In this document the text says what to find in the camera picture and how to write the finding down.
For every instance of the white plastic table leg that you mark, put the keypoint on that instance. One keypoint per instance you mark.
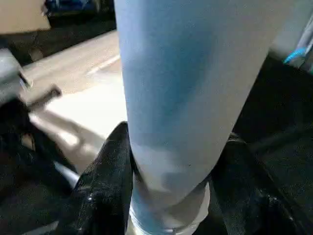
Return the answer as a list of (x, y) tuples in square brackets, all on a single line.
[(186, 88)]

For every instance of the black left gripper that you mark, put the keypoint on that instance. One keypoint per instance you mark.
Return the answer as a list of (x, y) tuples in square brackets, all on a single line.
[(24, 147)]

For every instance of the white plastic table top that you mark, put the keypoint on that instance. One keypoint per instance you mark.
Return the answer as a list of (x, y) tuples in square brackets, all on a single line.
[(88, 98)]

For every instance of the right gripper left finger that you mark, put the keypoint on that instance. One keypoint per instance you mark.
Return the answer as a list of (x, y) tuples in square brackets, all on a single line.
[(105, 196)]

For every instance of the black work mat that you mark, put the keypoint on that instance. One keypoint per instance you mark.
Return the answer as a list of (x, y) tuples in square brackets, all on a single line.
[(279, 112)]

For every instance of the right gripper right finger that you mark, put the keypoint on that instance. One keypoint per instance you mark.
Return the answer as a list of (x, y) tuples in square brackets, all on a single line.
[(264, 210)]

